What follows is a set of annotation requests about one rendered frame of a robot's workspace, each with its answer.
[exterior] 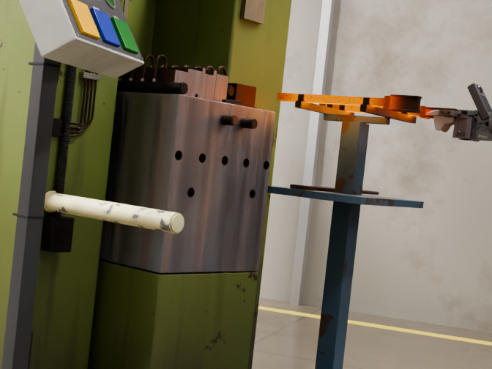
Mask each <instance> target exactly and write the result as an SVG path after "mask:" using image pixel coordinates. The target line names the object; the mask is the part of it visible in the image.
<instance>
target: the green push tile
mask: <svg viewBox="0 0 492 369"><path fill-rule="evenodd" d="M111 21H112V23H113V26H114V28H115V30H116V33H117V35H118V38H119V41H120V43H121V45H122V48H123V50H125V51H129V52H131V53H134V54H138V53H139V51H138V48H137V46H136V44H135V41H134V39H133V36H132V34H131V31H130V29H129V26H128V25H127V23H125V22H124V21H122V20H119V19H117V18H115V17H112V18H111Z"/></svg>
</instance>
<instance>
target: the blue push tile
mask: <svg viewBox="0 0 492 369"><path fill-rule="evenodd" d="M90 10H91V13H92V16H93V18H94V21H95V23H96V25H97V28H98V30H99V33H100V36H101V37H102V41H103V42H105V43H108V44H109V45H113V46H115V47H119V46H120V42H119V40H118V37H117V36H116V32H115V30H114V28H113V25H112V23H111V20H110V18H109V16H108V14H106V13H104V12H101V11H99V10H97V9H95V8H91V9H90Z"/></svg>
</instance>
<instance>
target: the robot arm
mask: <svg viewBox="0 0 492 369"><path fill-rule="evenodd" d="M467 89H468V90H469V93H470V95H471V98H472V99H473V101H474V104H475V105H476V107H477V110H474V111H471V110H461V109H460V110H457V111H455V110H432V111H429V112H427V113H426V115H430V116H433V118H434V124H435V128H436V130H438V131H440V130H442V132H447V131H448V130H449V129H450V127H451V126H452V125H454V130H453V135H452V137H453V138H459V140H464V141H475V142H478V141H492V109H491V106H490V104H489V102H488V100H487V98H486V96H485V93H484V91H483V90H482V87H481V85H478V84H475V83H472V84H471V85H469V86H468V87H467ZM445 116H451V117H445ZM454 116H456V117H457V118H456V119H455V117H454ZM459 131H460V132H459Z"/></svg>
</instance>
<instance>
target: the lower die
mask: <svg viewBox="0 0 492 369"><path fill-rule="evenodd" d="M142 70H143V68H141V67H137V68H135V69H134V72H133V80H134V81H141V77H142ZM205 71H206V69H205V68H196V67H167V69H165V68H164V67H158V68H157V81H161V82H185V83H186V84H187V87H188V90H187V93H186V94H183V95H186V96H189V95H190V96H192V97H195V94H197V95H198V98H202V99H206V100H214V101H218V102H222V100H226V95H227V88H228V76H224V75H218V74H217V71H216V70H215V71H214V75H207V74H205ZM129 78H130V71H129V72H127V73H125V74H123V75H122V80H123V81H128V80H129ZM153 78H154V68H151V67H146V71H145V81H152V79H153Z"/></svg>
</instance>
